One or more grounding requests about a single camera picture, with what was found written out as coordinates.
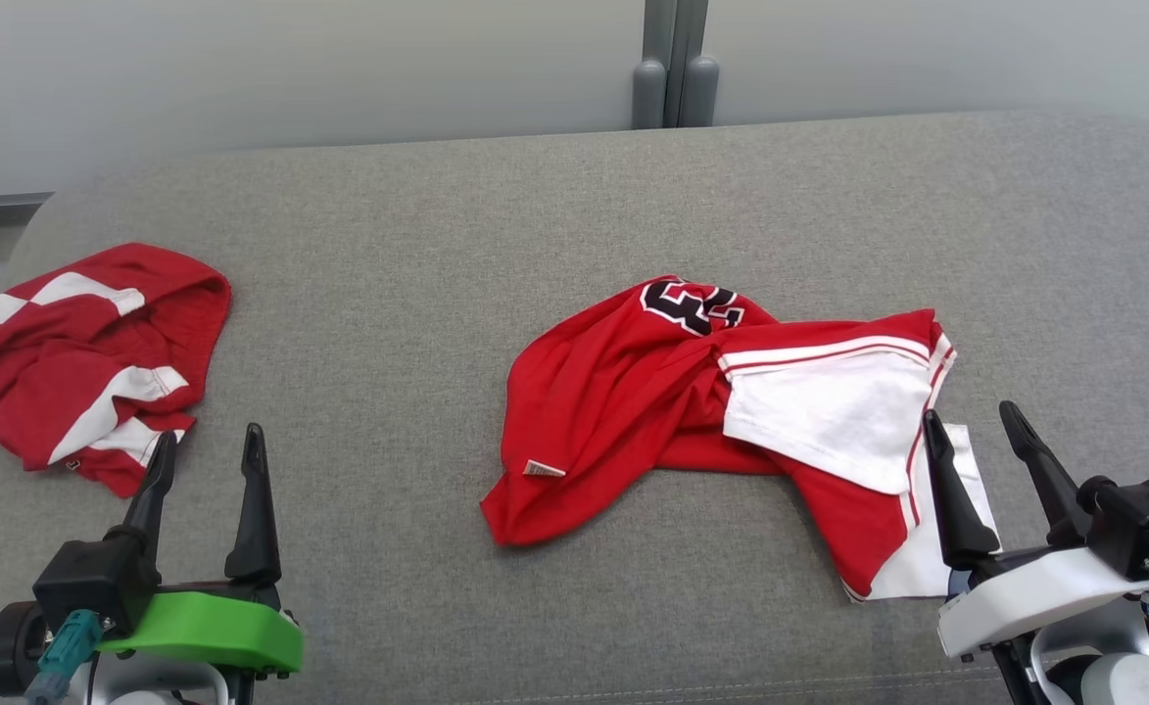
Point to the red white basketball shorts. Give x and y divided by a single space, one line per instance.
65 362

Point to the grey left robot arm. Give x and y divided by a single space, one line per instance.
163 685

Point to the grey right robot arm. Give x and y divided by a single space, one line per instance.
1113 685

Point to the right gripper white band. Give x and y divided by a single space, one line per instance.
1034 597

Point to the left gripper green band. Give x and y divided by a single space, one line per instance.
221 632

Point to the red white basketball jersey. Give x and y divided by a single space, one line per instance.
613 411

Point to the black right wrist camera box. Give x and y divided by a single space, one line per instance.
1142 524

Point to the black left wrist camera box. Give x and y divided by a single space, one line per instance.
94 583

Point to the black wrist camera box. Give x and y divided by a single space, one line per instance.
1142 524
94 583

